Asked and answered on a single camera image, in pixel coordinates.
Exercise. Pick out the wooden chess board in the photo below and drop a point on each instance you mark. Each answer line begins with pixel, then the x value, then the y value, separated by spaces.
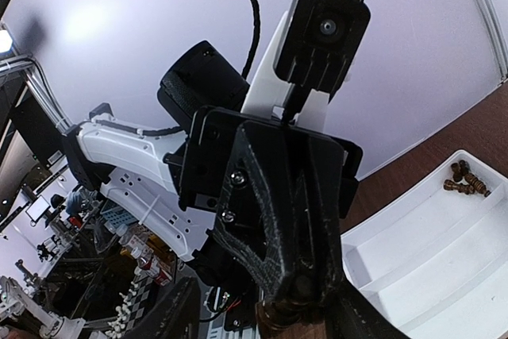
pixel 136 303

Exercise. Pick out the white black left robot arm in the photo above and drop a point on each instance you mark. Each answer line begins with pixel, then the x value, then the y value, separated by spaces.
pixel 141 173

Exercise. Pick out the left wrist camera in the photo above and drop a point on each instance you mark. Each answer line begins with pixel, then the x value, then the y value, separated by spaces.
pixel 307 61

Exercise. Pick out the white plastic sorting tray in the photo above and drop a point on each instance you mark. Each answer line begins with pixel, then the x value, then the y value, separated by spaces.
pixel 434 262

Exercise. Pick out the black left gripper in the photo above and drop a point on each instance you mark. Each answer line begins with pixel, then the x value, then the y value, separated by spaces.
pixel 278 194

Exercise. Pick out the pile of dark chess pieces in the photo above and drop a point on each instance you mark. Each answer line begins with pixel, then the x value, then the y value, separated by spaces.
pixel 465 181

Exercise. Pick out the aluminium left corner post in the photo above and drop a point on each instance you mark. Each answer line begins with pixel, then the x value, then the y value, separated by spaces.
pixel 495 34

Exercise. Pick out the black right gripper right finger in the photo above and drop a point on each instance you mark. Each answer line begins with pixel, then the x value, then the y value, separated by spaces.
pixel 357 318

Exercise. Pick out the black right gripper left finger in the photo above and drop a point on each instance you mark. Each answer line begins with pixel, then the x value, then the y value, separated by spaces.
pixel 176 315

